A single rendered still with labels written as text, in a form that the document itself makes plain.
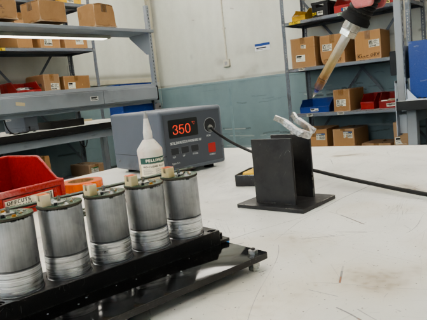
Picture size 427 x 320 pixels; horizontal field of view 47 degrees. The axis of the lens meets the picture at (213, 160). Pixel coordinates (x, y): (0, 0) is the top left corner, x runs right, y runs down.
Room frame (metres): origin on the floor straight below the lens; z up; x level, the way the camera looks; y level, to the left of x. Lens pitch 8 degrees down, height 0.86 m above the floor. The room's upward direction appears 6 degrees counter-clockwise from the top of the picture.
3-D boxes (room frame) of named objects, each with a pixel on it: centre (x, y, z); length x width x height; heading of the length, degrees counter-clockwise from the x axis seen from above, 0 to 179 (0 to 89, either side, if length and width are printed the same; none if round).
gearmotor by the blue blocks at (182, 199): (0.32, 0.02, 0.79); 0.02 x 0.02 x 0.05
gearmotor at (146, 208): (0.30, 0.05, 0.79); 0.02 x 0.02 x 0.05
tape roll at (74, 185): (0.68, 0.19, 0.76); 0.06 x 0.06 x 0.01
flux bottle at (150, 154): (0.64, 0.08, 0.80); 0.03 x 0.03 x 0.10
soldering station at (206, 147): (0.78, 0.07, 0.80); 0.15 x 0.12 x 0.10; 38
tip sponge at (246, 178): (0.59, -0.07, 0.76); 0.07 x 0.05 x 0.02; 65
